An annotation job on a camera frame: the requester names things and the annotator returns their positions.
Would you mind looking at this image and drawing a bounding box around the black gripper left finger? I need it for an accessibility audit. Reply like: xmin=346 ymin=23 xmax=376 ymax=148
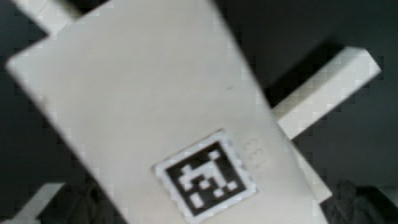
xmin=0 ymin=181 xmax=129 ymax=224

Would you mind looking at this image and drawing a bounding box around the white box with tags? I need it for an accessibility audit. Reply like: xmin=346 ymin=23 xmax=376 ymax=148
xmin=7 ymin=0 xmax=326 ymax=224

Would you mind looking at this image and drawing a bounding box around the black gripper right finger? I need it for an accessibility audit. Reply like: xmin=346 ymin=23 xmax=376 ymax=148
xmin=323 ymin=181 xmax=398 ymax=224

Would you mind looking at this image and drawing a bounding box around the white cabinet body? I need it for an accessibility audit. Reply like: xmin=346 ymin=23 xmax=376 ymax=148
xmin=10 ymin=0 xmax=383 ymax=141

